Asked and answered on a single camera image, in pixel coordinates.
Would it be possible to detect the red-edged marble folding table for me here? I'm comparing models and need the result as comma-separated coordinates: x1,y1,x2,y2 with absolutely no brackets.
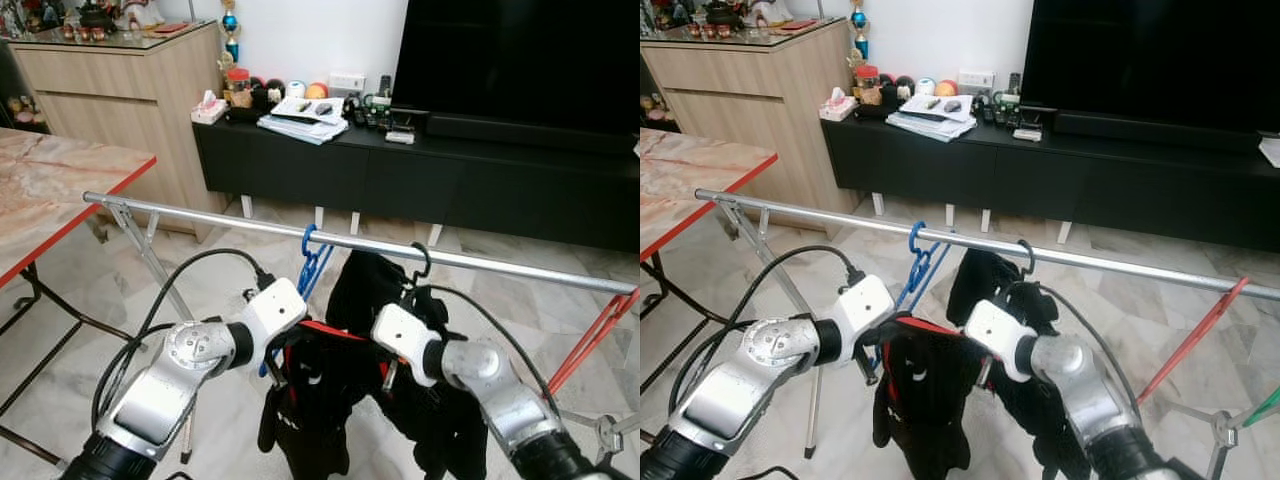
0,128,158,466
640,128,779,396

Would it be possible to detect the green circuit board cluster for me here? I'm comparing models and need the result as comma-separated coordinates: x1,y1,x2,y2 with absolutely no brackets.
345,92,393,129
975,90,1021,126

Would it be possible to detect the pink tissue box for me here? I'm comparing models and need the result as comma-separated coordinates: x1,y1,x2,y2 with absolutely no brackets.
190,90,229,124
820,87,857,121

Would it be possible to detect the black soundbar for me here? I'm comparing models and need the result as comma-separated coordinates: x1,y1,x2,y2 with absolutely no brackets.
425,112,641,156
1052,110,1266,153

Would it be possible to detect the green hanger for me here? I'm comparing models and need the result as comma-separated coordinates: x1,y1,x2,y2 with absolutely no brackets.
1240,385,1280,431

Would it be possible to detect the light wooden cabinet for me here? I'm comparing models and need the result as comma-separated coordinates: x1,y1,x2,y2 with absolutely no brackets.
640,18,861,216
10,20,231,241

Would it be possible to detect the black jersey with red collar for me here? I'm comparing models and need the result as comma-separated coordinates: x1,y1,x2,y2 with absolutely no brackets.
258,320,401,480
872,312,1001,480

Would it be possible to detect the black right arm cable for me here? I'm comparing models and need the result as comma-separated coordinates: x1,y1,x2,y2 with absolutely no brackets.
1005,280,1141,421
405,285,561,421

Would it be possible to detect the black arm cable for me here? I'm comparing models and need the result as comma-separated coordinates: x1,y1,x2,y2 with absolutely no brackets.
90,248,276,431
405,285,561,421
1005,280,1141,421
668,245,866,416

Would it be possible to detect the black t-shirt with logo print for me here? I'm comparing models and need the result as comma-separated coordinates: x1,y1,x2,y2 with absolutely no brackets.
325,250,491,480
945,248,1096,480

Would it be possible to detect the silver metal clothes rack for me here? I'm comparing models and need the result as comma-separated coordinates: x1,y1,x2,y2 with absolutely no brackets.
695,188,1280,480
82,190,641,480

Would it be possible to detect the blue hanger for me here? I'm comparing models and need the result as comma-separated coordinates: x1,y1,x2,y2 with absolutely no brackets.
262,225,336,376
868,220,951,371

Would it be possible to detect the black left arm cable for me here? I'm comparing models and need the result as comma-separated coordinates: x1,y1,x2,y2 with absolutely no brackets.
668,245,866,416
90,248,276,431

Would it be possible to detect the stack of white papers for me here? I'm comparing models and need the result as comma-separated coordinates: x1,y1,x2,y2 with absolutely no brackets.
257,95,349,146
885,93,976,143

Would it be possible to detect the black TV console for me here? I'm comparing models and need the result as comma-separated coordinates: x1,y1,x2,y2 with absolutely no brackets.
820,103,1280,251
192,105,641,253

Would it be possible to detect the black television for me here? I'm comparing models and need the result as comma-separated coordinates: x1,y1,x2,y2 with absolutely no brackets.
393,0,641,136
1020,0,1280,136

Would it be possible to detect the red hanger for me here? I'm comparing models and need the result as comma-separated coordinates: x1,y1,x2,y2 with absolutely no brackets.
545,288,641,396
1135,277,1251,406

